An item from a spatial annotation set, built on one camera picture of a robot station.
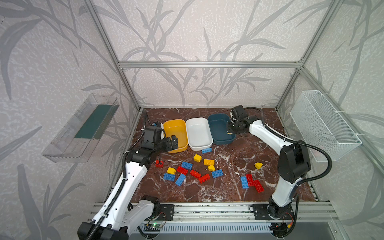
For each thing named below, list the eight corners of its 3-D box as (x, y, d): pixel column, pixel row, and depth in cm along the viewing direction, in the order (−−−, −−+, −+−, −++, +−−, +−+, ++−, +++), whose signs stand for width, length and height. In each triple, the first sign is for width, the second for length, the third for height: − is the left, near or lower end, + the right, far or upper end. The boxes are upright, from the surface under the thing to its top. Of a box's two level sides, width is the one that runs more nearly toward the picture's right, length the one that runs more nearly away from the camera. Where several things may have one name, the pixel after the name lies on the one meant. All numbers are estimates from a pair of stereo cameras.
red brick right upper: (248, 186, 84) (249, 185, 82) (246, 175, 88) (246, 174, 86) (254, 186, 84) (255, 185, 82) (251, 175, 88) (252, 174, 86)
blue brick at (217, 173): (213, 178, 87) (213, 177, 85) (211, 172, 89) (211, 171, 87) (223, 175, 88) (223, 174, 86) (221, 170, 90) (221, 168, 88)
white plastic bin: (189, 152, 97) (189, 148, 92) (186, 123, 113) (185, 118, 108) (214, 149, 99) (214, 144, 94) (207, 121, 115) (207, 115, 110)
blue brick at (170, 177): (163, 179, 86) (162, 178, 85) (165, 173, 88) (164, 172, 87) (174, 181, 86) (174, 180, 84) (176, 176, 88) (175, 174, 86)
